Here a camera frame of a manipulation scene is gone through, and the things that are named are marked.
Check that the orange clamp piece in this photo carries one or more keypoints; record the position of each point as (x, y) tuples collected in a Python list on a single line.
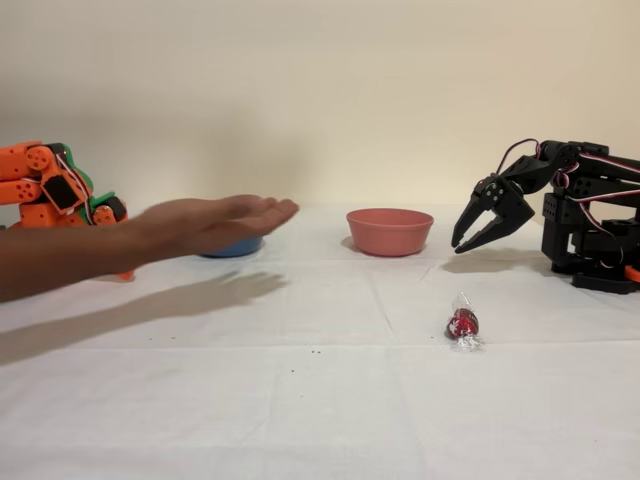
[(634, 273)]

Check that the pink bowl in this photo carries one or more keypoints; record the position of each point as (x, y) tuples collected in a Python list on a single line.
[(390, 232)]

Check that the person's bare forearm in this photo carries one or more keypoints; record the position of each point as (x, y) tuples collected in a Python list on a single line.
[(65, 257)]

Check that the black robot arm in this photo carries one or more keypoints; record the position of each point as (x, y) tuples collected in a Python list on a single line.
[(575, 220)]

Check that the person's bare hand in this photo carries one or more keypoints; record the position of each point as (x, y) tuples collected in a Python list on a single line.
[(220, 220)]

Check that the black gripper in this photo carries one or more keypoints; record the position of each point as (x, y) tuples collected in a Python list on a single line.
[(506, 206)]

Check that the blue bowl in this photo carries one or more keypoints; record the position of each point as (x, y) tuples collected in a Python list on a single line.
[(240, 248)]

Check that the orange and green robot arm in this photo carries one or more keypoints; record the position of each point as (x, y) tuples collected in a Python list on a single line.
[(30, 192)]

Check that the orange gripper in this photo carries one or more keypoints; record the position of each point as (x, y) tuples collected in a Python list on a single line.
[(111, 212)]

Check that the small candy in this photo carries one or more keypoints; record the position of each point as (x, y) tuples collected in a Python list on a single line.
[(462, 325)]

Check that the white tablecloth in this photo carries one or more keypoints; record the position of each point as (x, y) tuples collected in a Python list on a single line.
[(300, 390)]

